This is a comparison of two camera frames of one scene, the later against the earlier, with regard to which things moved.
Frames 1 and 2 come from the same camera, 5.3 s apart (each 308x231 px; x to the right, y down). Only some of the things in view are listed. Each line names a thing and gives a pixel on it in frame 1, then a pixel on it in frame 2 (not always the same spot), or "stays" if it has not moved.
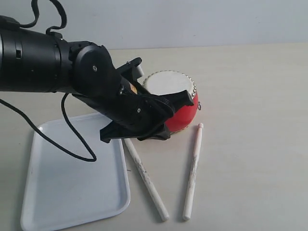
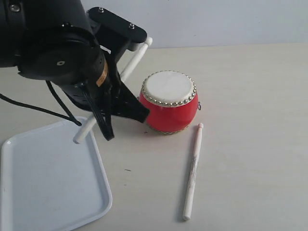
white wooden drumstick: [133, 153] → [93, 122]
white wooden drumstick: [188, 205] stays
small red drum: [166, 82] stays
